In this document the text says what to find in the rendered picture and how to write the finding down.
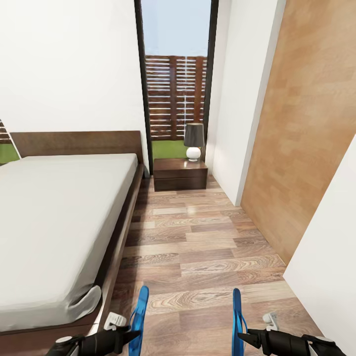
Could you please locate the sandal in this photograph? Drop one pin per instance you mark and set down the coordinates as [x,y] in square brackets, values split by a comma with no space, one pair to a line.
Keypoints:
[237,344]
[138,321]

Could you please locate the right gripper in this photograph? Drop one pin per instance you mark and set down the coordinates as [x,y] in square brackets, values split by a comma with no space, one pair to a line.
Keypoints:
[272,342]

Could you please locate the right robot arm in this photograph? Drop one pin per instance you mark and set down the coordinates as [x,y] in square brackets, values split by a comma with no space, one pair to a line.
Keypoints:
[280,343]

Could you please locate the bed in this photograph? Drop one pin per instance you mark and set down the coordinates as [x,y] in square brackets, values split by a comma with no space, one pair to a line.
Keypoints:
[65,212]

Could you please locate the nightstand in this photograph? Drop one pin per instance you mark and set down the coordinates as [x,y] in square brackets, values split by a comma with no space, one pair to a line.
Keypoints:
[176,174]

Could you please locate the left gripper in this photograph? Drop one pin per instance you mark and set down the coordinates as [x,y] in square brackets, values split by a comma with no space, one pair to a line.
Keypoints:
[108,341]

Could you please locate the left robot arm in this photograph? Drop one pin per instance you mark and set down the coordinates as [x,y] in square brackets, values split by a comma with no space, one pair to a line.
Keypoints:
[112,339]

